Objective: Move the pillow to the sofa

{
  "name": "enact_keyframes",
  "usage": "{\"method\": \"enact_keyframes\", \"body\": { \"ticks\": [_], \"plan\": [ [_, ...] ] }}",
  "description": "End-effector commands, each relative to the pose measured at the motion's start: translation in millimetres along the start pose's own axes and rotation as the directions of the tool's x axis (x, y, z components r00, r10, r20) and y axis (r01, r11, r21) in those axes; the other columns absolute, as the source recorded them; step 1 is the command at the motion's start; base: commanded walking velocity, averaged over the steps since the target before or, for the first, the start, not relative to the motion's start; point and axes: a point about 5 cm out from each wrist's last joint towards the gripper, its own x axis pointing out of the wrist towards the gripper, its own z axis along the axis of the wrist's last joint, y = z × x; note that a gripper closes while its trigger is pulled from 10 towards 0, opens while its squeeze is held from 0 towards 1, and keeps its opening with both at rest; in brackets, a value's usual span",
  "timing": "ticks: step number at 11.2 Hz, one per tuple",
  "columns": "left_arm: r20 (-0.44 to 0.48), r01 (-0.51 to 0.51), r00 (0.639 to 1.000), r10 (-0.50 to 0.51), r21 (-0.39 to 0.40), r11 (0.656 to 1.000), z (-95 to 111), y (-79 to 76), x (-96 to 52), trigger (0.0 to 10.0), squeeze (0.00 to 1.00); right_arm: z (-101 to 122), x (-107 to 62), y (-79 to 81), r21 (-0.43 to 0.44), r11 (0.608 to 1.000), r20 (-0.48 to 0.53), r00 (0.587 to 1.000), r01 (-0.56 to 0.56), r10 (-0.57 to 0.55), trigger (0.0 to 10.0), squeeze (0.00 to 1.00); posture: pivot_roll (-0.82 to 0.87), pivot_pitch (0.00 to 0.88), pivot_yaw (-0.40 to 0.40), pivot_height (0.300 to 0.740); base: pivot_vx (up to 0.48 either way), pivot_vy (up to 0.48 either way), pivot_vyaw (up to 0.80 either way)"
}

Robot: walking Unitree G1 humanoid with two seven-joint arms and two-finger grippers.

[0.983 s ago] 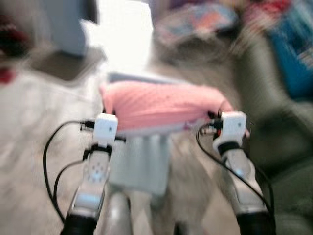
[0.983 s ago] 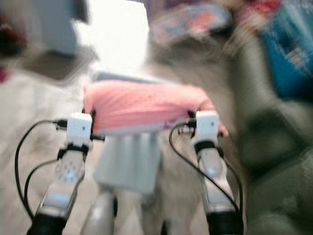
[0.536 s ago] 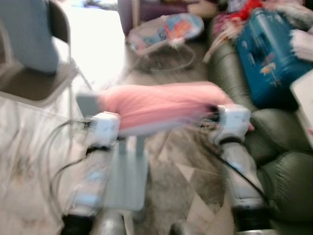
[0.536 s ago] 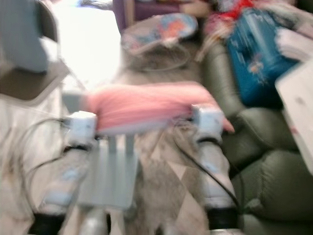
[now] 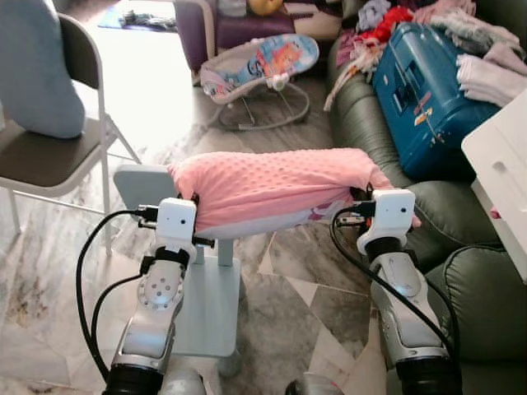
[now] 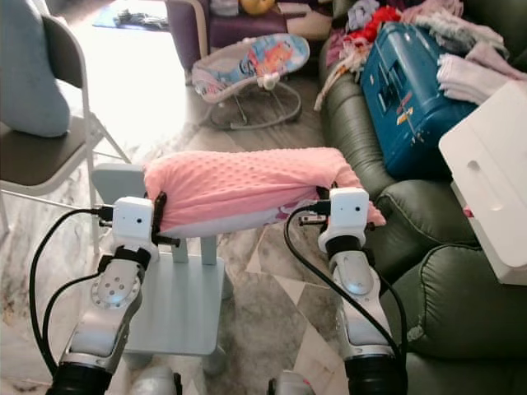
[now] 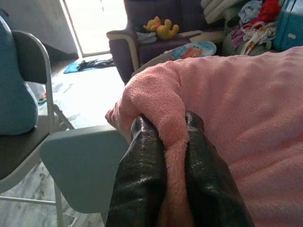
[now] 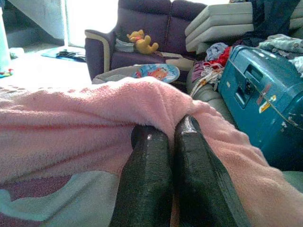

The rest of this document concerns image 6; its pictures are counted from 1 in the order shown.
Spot pink dotted pillow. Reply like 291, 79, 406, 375
143, 148, 388, 240

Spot dark green leather sofa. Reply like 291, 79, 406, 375
319, 0, 527, 395

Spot pale blue side table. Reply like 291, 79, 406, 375
91, 163, 233, 378

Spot grey folding chair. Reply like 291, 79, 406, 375
0, 12, 133, 248

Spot blue hard suitcase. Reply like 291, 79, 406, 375
360, 22, 497, 179

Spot colourful baby bouncer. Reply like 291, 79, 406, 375
191, 33, 312, 131

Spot silver left robot leg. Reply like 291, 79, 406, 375
130, 366, 184, 395

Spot silver robot leg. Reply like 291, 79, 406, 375
130, 366, 184, 395
267, 370, 315, 395

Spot silver right robot leg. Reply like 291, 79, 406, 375
267, 370, 315, 395

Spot red cloth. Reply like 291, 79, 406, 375
356, 6, 403, 44

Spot purple armchair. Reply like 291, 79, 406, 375
166, 0, 332, 75

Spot folded white towels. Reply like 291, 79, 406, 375
436, 41, 527, 105

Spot blue-grey cushion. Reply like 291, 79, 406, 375
0, 0, 72, 138

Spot yellow toy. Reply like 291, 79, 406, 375
239, 0, 277, 16

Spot grey and pink clothes pile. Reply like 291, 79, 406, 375
399, 0, 507, 55

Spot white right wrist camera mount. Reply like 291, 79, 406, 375
321, 187, 371, 240

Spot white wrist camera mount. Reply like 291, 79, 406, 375
111, 196, 159, 249
321, 187, 371, 240

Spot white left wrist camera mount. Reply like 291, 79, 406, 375
111, 196, 159, 249

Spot long black left arm cable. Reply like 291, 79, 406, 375
29, 204, 114, 378

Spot short black left arm cable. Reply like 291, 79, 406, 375
41, 270, 103, 363

